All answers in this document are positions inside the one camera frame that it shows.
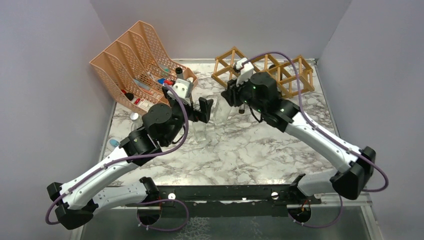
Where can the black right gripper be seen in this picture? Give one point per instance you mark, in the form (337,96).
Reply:
(231,93)

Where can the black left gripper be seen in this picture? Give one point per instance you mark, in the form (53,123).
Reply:
(205,106)

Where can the dark labelled wine bottle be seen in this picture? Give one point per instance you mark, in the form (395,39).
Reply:
(242,108)

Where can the tall clear glass bottle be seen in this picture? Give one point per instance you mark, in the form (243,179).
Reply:
(221,112)

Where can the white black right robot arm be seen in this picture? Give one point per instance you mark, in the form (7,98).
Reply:
(352,165)

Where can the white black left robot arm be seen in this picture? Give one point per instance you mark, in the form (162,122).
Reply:
(164,130)

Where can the green wine bottle gold label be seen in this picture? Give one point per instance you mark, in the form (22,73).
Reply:
(179,73)

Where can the wooden lattice wine rack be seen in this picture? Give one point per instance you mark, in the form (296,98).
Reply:
(295,78)

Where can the clear bottle blue content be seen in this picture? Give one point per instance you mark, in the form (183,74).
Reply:
(112,143)

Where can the blue item in organizer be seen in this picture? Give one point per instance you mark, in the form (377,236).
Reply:
(161,81)

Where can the red white box in organizer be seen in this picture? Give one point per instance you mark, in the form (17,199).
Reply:
(143,104)

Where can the round clear flask silver cap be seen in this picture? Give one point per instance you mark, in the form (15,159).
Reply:
(136,120)

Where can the peach plastic file organizer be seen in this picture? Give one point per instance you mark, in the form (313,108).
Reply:
(131,65)

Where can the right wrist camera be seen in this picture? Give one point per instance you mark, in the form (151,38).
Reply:
(245,69)

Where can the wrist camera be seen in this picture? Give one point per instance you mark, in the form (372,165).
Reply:
(245,69)
(180,88)

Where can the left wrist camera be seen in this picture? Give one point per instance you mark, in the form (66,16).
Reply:
(180,88)

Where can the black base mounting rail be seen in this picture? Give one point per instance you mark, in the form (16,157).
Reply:
(215,201)

